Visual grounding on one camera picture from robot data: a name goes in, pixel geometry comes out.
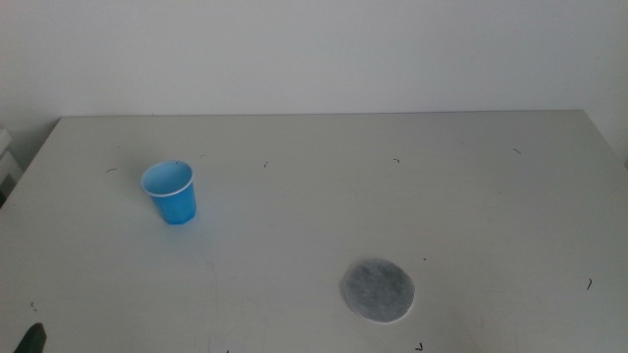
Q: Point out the blue plastic cup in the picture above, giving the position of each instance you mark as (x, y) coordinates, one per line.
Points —
(175, 206)

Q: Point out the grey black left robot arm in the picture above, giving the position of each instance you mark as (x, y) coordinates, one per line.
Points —
(32, 340)

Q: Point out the grey round cup mat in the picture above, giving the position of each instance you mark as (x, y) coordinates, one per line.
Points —
(378, 290)

